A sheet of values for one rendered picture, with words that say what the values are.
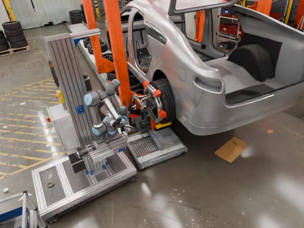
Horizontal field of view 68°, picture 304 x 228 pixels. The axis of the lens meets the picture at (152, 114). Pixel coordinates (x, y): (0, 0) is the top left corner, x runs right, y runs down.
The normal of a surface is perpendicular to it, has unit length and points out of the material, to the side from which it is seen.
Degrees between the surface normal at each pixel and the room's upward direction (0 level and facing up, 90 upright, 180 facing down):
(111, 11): 90
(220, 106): 89
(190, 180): 0
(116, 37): 90
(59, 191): 0
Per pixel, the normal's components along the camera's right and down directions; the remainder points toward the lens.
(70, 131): 0.52, 0.44
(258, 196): -0.07, -0.84
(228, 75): 0.08, -0.60
